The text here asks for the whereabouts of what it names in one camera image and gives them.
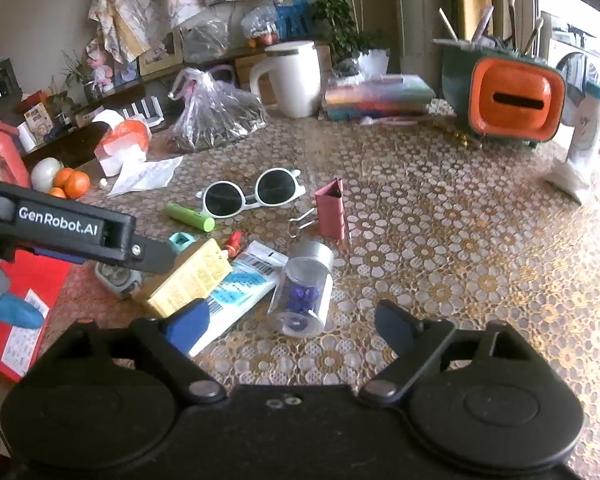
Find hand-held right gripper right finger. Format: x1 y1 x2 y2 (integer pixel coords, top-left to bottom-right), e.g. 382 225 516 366
357 299 536 406

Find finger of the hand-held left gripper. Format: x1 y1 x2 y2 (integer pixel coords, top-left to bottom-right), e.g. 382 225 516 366
32 246 92 265
130 232 179 276

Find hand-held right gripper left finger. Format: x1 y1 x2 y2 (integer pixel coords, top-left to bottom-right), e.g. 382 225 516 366
62 297 228 406

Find round grey tape measure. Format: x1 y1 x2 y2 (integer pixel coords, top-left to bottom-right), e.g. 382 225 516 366
94 260 143 301

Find yellow rectangular block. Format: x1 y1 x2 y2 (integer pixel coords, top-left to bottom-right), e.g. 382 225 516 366
146 237 234 318

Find red and white cardboard box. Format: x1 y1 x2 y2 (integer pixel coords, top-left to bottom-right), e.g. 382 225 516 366
0 250 73 383

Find white and blue packet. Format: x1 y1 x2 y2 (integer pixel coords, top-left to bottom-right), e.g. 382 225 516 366
187 240 290 358

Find clear jar with purple dice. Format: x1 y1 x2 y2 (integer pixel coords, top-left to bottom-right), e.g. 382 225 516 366
267 240 336 337

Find pink binder clip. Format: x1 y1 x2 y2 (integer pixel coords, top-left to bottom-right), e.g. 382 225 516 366
287 177 352 250

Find person's left hand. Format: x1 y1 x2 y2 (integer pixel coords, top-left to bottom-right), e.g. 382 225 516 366
0 254 47 357

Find white ball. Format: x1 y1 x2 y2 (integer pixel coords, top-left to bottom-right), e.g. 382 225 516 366
30 157 64 193

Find green tube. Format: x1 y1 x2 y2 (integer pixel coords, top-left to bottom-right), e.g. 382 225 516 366
165 202 216 232

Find small red toy figure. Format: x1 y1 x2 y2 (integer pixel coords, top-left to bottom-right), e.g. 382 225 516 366
223 231 244 260

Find red water bottle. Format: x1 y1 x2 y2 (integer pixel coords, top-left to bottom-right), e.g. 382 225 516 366
0 112 32 190

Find orange tissue pack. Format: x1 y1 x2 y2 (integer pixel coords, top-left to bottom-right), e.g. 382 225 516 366
94 120 153 178

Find printed small carton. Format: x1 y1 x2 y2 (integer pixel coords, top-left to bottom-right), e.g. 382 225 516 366
24 102 56 143

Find white paper roll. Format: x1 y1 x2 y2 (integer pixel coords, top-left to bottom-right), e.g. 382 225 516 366
92 109 126 128

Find white sunglasses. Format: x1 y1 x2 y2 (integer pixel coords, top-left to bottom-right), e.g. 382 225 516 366
196 167 307 219

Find white router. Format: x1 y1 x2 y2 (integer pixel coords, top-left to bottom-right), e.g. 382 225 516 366
117 95 165 128

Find small potted grass plant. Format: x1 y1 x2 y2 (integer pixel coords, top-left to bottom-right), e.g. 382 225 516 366
50 50 93 116

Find clear plastic bag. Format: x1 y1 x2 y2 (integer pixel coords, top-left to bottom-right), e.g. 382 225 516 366
168 67 271 155

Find pink doll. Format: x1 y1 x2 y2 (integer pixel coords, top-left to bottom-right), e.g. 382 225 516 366
84 42 117 93

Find pink pen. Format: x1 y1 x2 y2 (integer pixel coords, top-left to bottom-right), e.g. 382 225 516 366
359 115 433 127

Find grey plastic bag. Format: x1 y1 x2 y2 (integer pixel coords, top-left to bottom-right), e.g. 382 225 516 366
180 17 231 63

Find white mug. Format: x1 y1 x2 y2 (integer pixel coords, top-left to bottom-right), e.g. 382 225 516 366
249 40 323 120

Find stack of books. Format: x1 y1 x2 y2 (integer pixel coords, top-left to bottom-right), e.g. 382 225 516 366
322 74 437 122

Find plastic bag with fruit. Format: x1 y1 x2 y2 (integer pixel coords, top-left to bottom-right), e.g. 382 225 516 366
240 2 281 48

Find green and orange desk organizer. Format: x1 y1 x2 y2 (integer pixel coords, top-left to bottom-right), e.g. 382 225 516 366
432 37 567 150

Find white squeeze bottle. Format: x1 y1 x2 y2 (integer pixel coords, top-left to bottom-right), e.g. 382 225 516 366
542 82 600 206

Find white plant pot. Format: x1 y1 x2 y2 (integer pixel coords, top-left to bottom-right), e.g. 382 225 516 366
355 49 391 81

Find green leafy plant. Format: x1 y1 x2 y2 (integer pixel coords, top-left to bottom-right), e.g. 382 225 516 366
280 0 396 63

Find white washing machine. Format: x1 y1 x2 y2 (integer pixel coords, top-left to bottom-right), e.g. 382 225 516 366
537 10 600 106

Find cream photo frame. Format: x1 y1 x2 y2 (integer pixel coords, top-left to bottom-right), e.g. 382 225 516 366
137 30 185 77

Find slim brush handle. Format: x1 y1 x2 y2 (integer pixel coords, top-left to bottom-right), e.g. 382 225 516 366
522 16 545 56
438 7 459 42
505 0 518 51
470 4 496 45

